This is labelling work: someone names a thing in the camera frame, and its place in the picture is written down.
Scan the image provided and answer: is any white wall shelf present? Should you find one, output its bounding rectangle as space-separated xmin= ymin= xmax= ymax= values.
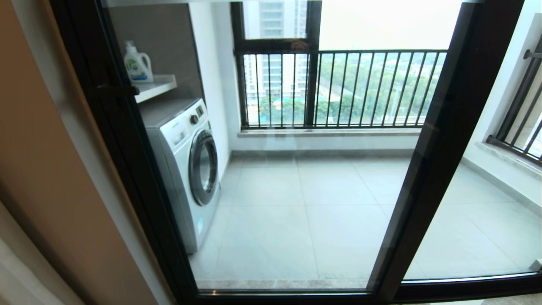
xmin=133 ymin=75 xmax=178 ymax=104

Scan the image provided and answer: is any grey stone window sill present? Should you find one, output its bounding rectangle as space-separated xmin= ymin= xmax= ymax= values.
xmin=237 ymin=127 xmax=424 ymax=138
xmin=474 ymin=141 xmax=542 ymax=178

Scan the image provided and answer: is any black outer door frame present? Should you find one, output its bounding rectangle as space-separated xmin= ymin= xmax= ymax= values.
xmin=49 ymin=0 xmax=542 ymax=305

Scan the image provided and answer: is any black window frame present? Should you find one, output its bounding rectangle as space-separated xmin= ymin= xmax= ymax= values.
xmin=231 ymin=0 xmax=322 ymax=128

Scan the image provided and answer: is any white front-load washing machine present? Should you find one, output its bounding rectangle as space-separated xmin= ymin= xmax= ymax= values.
xmin=142 ymin=97 xmax=221 ymax=255

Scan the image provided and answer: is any white detergent bottle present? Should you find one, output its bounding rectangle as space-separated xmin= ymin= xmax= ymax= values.
xmin=123 ymin=40 xmax=154 ymax=83

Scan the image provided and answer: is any dark grey cabinet panel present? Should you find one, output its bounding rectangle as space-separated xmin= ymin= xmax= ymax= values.
xmin=108 ymin=3 xmax=206 ymax=102

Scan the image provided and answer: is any black framed sliding glass door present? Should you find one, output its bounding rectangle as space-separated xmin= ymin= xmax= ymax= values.
xmin=51 ymin=0 xmax=526 ymax=305

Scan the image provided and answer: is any black balcony railing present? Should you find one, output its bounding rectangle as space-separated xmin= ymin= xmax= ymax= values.
xmin=234 ymin=50 xmax=448 ymax=130

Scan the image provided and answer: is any black framed fixed glass door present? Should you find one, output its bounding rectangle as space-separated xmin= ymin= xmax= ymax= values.
xmin=368 ymin=0 xmax=542 ymax=297

